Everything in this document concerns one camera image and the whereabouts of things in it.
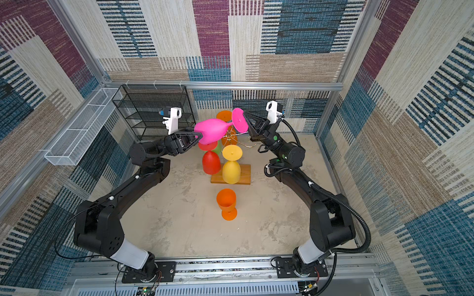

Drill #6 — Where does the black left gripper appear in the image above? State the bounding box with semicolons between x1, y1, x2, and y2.
149;131;207;162

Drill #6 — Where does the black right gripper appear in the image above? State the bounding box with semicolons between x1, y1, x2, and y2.
242;111;286;159

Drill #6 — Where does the magenta wine glass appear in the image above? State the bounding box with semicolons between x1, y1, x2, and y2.
194;108;249;145

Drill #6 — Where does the yellow wine glass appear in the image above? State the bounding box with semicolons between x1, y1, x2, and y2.
222;145;243;185

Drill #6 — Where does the orange wine glass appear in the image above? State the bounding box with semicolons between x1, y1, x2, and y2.
216;111;238;147
216;189;238;221

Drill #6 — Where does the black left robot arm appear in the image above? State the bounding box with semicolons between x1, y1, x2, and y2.
74;128;202;282

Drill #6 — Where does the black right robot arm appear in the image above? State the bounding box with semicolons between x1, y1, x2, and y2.
243;112;372;277

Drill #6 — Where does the orange wine glass back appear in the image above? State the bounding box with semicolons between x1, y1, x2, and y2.
216;111;238;147

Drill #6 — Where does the green wine glass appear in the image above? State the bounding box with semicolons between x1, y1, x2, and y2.
212;140;222;155

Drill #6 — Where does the red wine glass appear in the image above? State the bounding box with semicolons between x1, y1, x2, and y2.
198;141;221;175

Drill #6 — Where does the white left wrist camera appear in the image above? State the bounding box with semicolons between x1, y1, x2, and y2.
159;107;182;135

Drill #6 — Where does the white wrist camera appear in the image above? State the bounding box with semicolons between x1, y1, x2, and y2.
159;107;182;135
265;101;283;124

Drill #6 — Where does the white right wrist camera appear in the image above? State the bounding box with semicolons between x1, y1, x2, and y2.
265;101;283;124

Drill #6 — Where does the black wire shelf rack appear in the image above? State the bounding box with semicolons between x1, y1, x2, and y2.
112;85;196;141

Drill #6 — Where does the white wire mesh basket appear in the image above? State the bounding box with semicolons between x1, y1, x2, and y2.
44;88;118;166

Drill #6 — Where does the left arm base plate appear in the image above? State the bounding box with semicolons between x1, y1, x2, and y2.
121;261;177;284

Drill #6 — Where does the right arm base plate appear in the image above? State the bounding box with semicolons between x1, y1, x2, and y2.
270;256;329;278

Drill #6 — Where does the aluminium front rail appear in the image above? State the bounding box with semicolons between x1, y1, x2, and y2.
61;254;391;296

